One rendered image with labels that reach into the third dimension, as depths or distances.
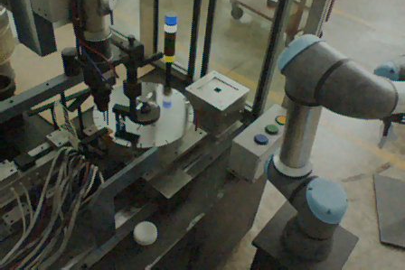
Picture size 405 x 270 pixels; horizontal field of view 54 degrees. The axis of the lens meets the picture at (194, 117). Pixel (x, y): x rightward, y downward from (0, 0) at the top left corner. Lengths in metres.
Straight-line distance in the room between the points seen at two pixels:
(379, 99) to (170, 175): 0.70
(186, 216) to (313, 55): 0.67
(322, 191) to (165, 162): 0.49
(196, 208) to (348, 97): 0.67
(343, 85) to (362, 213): 1.71
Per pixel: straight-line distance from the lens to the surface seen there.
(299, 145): 1.08
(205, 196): 1.35
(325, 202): 1.14
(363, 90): 0.86
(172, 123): 1.28
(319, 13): 1.32
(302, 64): 0.90
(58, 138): 1.35
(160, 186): 1.27
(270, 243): 1.29
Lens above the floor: 1.81
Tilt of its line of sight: 41 degrees down
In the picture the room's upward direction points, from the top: 6 degrees clockwise
